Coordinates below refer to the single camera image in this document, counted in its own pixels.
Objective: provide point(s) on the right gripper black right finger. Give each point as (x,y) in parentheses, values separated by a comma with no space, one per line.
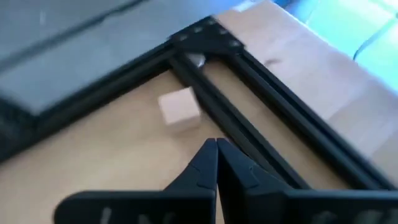
(248,202)

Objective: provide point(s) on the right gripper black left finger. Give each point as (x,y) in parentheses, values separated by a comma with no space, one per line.
(192,202)

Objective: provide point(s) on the natural wooden cube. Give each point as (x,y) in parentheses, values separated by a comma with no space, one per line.
(178,107)

